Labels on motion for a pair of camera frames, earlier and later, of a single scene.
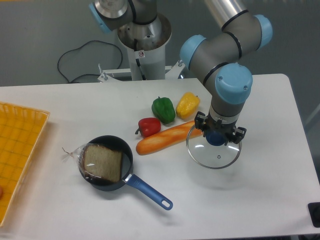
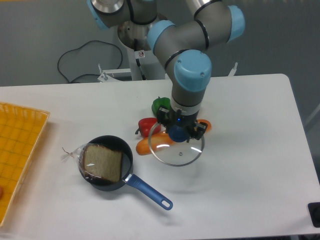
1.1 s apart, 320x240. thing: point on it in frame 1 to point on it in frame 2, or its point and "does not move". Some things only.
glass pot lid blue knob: [216, 138] to [178, 133]
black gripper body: [226, 129] to [187, 121]
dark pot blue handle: [120, 144] does not move
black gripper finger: [238, 134] to [200, 128]
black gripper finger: [200, 120] to [163, 115]
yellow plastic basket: [20, 129] does not move
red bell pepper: [148, 126] does not move
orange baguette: [178, 134] does not move
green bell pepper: [164, 110] does not move
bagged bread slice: [98, 161] does not move
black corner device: [314, 208] does not move
